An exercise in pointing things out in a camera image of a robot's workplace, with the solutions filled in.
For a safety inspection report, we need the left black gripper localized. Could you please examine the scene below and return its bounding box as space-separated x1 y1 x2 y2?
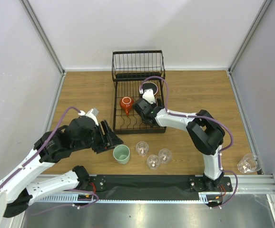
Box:
73 120 124 154

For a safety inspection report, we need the small orange black cup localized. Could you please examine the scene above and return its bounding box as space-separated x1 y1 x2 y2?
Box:
119 96 134 116

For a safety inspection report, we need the black skull pattern mug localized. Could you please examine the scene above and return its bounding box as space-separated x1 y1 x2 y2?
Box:
139 82 158 107

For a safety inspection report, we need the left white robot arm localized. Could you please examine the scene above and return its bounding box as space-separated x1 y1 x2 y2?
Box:
0 116 123 218

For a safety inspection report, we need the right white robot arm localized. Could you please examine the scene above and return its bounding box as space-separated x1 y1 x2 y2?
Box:
133 98 225 191

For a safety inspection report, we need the pale green cup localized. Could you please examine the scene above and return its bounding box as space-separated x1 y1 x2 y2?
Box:
113 145 130 165

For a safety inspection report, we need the clear stemless glass back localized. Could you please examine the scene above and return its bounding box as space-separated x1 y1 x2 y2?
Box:
136 142 149 156

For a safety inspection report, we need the clear stemless glass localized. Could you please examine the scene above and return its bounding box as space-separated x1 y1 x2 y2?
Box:
158 148 172 164
136 142 149 156
147 155 161 170

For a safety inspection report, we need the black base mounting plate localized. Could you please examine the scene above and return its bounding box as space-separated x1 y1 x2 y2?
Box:
86 175 233 199

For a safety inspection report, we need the clear stemless glass front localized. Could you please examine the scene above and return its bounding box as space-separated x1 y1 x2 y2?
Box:
147 155 161 170

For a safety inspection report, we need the clear stemless glass right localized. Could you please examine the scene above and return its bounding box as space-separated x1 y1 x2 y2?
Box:
158 148 172 164

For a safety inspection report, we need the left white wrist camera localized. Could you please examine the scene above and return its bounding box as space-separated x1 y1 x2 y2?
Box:
79 108 99 125

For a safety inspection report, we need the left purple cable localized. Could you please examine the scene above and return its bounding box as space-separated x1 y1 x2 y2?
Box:
0 106 100 211

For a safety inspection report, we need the purple cable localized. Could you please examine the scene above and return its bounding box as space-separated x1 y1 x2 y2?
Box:
139 76 239 207
0 106 100 211

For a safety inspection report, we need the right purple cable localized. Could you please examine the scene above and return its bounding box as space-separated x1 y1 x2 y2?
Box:
139 76 239 207

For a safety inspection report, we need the black wire dish rack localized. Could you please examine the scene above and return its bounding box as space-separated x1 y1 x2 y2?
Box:
111 50 166 134

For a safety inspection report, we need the grey slotted cable duct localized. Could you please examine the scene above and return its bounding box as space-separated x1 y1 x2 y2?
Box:
36 192 220 204

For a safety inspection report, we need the left aluminium frame post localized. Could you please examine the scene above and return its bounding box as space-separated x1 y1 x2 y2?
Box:
19 0 65 75

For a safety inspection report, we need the aluminium frame post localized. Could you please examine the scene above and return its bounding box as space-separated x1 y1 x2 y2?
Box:
228 0 273 74
19 0 65 75

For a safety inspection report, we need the right aluminium frame post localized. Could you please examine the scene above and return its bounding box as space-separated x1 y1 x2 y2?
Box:
228 0 273 74

